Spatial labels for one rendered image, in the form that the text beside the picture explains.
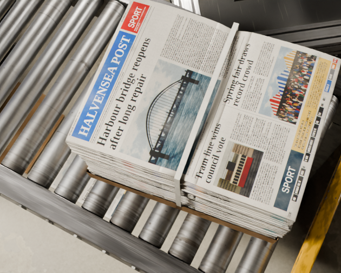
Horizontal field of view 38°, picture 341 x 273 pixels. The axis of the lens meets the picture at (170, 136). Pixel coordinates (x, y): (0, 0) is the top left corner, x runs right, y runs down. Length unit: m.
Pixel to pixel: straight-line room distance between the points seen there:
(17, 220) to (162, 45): 1.18
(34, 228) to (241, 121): 1.20
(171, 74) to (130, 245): 0.34
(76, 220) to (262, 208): 0.40
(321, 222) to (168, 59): 0.42
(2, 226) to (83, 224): 0.93
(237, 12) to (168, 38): 1.06
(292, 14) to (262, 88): 1.11
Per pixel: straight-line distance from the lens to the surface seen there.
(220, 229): 0.97
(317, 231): 0.97
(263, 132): 0.78
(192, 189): 0.78
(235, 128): 0.77
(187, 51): 0.83
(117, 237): 0.97
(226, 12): 1.87
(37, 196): 1.02
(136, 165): 0.76
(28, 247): 1.85
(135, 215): 0.98
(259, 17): 1.88
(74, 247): 1.80
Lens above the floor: 1.74
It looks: 69 degrees down
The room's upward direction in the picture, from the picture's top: 5 degrees counter-clockwise
